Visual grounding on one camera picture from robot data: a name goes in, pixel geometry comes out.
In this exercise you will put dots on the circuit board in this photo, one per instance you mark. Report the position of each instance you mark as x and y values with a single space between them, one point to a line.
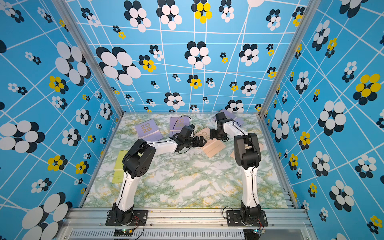
123 233
253 234

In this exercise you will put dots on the purple calendar middle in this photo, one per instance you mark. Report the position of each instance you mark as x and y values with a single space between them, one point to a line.
177 123

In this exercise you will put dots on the aluminium corner post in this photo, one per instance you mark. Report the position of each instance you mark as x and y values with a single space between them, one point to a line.
296 40
80 40

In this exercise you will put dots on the pink calendar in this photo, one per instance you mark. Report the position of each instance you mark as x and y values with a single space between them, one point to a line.
212 147
262 146

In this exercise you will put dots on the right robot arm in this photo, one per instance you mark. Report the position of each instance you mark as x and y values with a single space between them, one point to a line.
248 157

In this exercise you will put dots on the right circuit board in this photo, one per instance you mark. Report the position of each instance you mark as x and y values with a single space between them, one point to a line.
253 234

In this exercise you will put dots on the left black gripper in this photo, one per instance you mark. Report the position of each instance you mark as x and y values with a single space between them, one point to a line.
197 144

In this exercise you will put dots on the left aluminium corner post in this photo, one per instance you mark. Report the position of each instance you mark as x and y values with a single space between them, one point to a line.
80 40

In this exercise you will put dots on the right aluminium corner post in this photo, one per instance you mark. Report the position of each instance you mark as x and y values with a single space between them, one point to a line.
296 40

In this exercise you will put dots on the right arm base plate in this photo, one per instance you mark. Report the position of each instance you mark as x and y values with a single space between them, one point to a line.
236 219

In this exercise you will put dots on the green calendar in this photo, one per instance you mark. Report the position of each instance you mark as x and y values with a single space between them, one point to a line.
118 169

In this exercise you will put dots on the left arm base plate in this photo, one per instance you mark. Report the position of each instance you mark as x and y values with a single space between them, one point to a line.
131 218

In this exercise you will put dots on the purple calendar far left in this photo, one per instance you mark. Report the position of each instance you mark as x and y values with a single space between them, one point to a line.
149 131

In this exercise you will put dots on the aluminium front rail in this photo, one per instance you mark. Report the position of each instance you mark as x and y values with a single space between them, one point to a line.
186 224

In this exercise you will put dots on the left circuit board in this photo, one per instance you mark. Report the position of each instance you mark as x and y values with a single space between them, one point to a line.
123 233

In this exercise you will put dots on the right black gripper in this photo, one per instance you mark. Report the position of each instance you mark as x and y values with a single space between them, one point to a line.
212 135

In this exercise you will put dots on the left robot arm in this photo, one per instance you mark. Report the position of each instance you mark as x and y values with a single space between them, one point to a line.
136 163

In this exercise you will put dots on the purple calendar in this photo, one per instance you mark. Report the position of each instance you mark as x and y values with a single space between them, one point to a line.
229 116
149 131
177 123

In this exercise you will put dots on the purple calendar far right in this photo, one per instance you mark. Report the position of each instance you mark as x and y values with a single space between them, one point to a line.
229 116

